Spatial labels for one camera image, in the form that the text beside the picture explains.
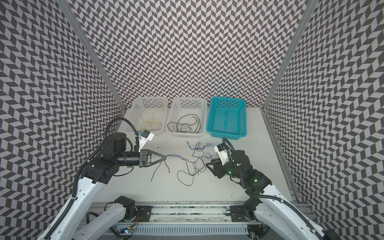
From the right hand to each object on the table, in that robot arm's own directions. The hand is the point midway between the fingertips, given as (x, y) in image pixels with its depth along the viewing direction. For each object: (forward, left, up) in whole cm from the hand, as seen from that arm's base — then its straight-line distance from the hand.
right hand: (209, 163), depth 73 cm
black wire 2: (0, +10, -16) cm, 19 cm away
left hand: (-5, +19, +14) cm, 24 cm away
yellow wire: (+42, +39, -10) cm, 58 cm away
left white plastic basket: (+48, +44, -14) cm, 67 cm away
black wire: (+2, +4, -16) cm, 17 cm away
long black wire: (+43, +14, -11) cm, 46 cm away
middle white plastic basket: (+43, +14, -15) cm, 48 cm away
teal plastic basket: (+42, -16, -16) cm, 48 cm away
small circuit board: (-26, +38, -13) cm, 47 cm away
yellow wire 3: (+41, +35, -17) cm, 56 cm away
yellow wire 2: (+35, +42, -10) cm, 55 cm away
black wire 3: (+38, +20, -15) cm, 45 cm away
